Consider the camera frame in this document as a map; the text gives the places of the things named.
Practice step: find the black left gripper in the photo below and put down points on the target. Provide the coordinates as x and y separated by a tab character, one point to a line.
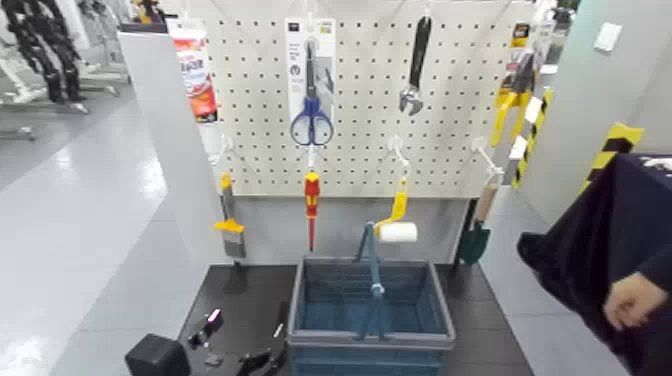
218	365

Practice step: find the red white glue tube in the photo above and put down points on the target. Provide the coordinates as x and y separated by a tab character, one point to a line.
197	73

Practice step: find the person's dark navy sleeved forearm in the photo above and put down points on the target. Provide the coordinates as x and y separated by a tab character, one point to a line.
661	268

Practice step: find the person's bare hand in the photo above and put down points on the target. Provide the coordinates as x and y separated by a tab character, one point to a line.
635	299

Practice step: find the black left wrist box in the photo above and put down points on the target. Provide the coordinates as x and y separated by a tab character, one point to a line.
157	357

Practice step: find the grey scraper with yellow guard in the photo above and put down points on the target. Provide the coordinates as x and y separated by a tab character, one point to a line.
233	241

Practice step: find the red yellow screwdriver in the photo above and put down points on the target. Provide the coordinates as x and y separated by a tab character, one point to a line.
312	194

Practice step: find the white pegboard hook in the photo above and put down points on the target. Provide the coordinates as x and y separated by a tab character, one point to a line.
485	155
226	144
311	155
398	149

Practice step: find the white pegboard panel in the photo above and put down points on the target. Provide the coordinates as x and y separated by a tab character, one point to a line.
367	157

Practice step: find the blue scissors in white package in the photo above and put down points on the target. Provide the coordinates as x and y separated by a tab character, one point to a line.
310	78

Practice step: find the black humanoid robot on stand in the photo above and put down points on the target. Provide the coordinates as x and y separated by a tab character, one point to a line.
55	84

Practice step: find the black adjustable wrench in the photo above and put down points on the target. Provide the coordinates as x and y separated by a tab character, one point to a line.
420	52

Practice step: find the yellow black background machine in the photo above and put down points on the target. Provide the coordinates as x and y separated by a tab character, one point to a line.
147	10

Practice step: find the person in dark clothing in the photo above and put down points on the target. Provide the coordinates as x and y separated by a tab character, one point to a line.
604	236

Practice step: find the yellow pliers in package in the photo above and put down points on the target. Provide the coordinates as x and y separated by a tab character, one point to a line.
517	84

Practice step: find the grey packaged hanging tool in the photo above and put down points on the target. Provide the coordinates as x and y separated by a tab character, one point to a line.
540	52

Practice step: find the yellow black striped wide corner guard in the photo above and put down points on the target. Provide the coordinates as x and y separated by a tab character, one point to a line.
622	134

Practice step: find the yellow black striped slim post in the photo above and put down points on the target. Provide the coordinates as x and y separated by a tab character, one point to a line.
522	170

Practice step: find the white wall switch plate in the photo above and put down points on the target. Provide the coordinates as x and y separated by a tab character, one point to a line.
608	36

